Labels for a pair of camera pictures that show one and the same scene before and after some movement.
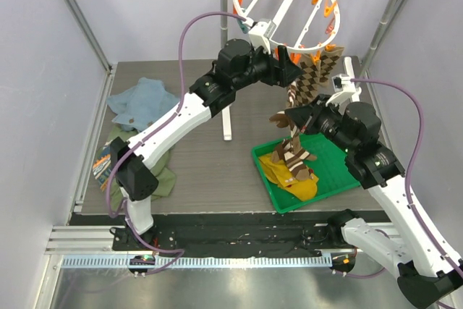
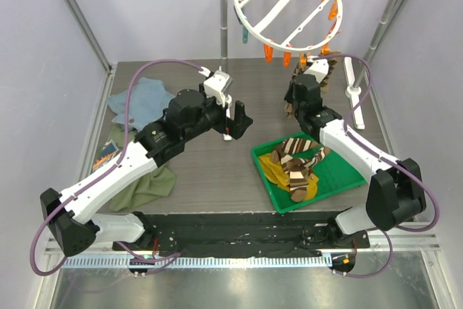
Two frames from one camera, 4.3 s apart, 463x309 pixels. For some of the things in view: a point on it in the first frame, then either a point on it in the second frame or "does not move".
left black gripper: x=280 y=74 -> x=236 y=127
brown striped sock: x=282 y=119 -> x=299 y=169
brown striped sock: x=294 y=158 -> x=296 y=145
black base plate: x=217 y=234 does not move
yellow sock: x=277 y=171 does not move
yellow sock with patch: x=304 y=189 does not move
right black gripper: x=316 y=117 -> x=302 y=89
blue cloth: x=140 y=106 does not move
